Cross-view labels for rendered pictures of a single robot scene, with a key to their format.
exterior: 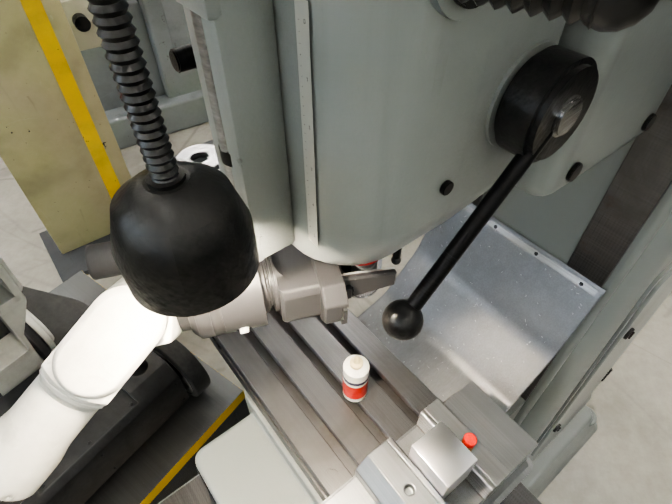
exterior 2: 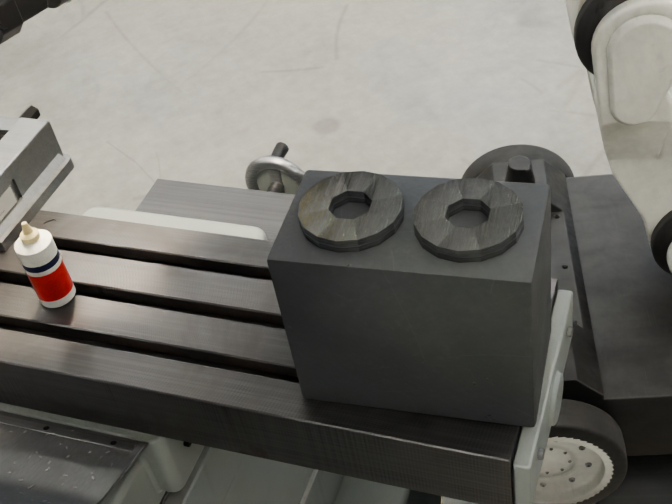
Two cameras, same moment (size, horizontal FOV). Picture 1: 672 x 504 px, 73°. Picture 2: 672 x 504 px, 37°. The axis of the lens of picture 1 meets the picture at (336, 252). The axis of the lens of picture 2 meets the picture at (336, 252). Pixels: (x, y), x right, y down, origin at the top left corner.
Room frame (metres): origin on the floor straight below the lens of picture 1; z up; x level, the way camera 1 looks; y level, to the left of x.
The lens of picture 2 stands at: (1.24, -0.10, 1.66)
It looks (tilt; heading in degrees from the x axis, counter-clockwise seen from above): 43 degrees down; 155
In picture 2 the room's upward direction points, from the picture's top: 11 degrees counter-clockwise
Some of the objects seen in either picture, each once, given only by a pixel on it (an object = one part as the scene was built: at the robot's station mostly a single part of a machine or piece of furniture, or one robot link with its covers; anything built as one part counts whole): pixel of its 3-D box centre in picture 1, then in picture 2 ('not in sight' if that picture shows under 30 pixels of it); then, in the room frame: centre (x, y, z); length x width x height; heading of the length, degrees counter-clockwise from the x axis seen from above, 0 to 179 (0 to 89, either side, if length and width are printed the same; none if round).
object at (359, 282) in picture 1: (368, 284); not in sight; (0.30, -0.03, 1.24); 0.06 x 0.02 x 0.03; 106
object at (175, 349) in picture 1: (178, 364); (548, 457); (0.63, 0.43, 0.50); 0.20 x 0.05 x 0.20; 55
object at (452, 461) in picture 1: (440, 461); not in sight; (0.20, -0.13, 1.01); 0.06 x 0.05 x 0.06; 37
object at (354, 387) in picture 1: (355, 374); (41, 260); (0.35, -0.03, 0.96); 0.04 x 0.04 x 0.11
